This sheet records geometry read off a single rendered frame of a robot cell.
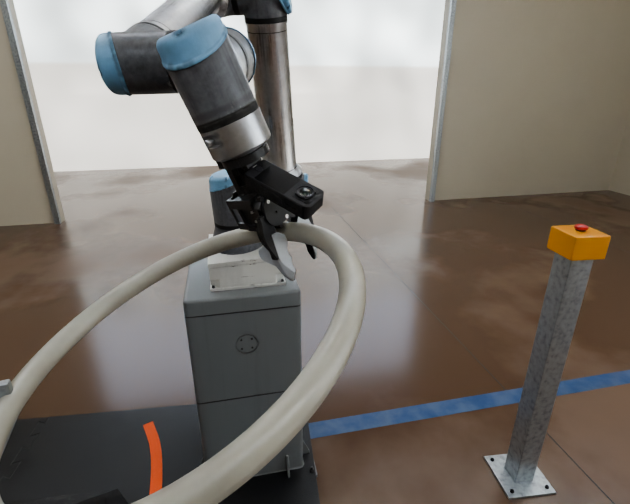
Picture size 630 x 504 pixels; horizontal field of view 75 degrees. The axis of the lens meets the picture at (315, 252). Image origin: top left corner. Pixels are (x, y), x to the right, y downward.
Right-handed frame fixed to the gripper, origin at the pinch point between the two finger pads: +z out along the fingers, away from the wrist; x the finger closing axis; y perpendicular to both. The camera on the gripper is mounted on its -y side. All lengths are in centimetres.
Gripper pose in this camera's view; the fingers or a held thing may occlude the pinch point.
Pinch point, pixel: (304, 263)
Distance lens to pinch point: 66.6
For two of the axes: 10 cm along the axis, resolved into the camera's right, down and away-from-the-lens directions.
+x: -5.9, 5.8, -5.7
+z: 3.5, 8.1, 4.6
